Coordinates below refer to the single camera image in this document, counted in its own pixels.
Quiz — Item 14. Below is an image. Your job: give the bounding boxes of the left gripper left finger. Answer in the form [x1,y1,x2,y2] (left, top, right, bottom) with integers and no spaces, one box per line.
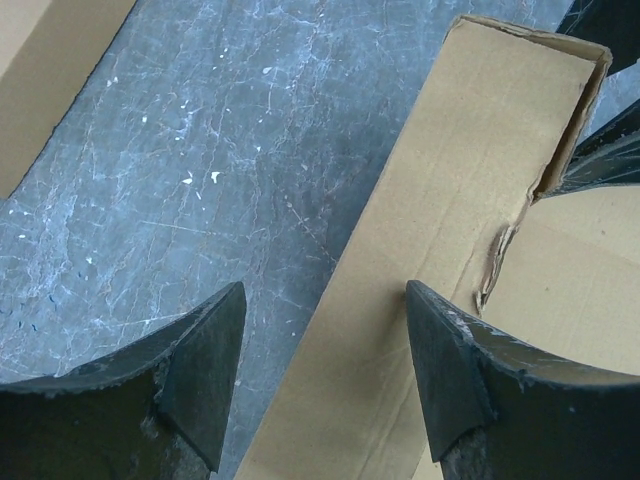
[1,282,247,479]

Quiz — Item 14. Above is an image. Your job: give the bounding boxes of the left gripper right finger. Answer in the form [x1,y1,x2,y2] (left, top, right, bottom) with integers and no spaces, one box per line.
[406,280,639,479]

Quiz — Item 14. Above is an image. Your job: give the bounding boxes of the folded cardboard box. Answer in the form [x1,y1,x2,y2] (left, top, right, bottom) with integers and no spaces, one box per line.
[1,0,134,199]

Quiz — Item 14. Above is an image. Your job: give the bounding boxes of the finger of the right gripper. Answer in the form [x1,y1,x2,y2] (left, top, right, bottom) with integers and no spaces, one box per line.
[539,100,640,199]
[556,0,640,75]

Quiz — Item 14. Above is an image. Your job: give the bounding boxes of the cardboard box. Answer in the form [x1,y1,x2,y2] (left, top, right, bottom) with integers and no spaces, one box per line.
[1,0,134,199]
[237,15,639,479]

